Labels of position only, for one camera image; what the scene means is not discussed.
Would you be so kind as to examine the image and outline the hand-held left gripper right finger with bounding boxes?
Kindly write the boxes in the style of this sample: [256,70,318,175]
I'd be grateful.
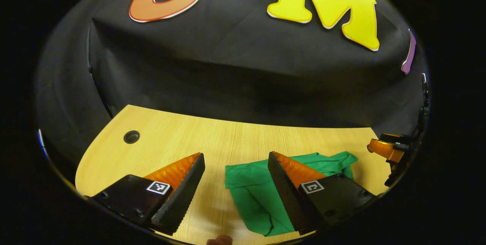
[267,151,377,236]

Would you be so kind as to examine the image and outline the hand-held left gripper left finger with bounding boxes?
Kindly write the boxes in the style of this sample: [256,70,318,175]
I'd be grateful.
[91,152,206,236]

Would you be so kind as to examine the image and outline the green T-shirt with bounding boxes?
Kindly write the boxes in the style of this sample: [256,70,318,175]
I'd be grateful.
[225,151,358,237]

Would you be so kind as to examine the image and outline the black metal stand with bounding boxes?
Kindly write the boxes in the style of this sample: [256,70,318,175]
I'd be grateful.
[417,73,430,135]

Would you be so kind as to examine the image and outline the black backdrop cloth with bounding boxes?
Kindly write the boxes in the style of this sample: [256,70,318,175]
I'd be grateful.
[36,0,429,169]

